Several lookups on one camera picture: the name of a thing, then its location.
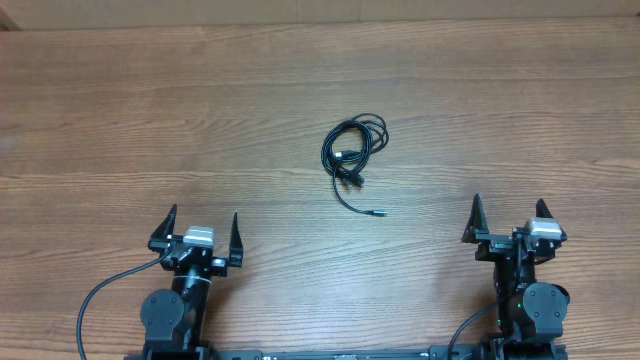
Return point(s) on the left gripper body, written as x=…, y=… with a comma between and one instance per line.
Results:
x=217, y=265

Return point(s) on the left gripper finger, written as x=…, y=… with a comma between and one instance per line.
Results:
x=166, y=227
x=236, y=249

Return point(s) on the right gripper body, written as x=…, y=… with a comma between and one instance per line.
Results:
x=493, y=244

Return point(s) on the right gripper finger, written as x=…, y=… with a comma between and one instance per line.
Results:
x=476, y=229
x=542, y=211

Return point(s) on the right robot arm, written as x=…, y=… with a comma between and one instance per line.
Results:
x=530, y=313

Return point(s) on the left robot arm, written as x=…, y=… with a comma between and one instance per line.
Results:
x=174, y=318

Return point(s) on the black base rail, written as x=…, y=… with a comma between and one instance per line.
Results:
x=435, y=352

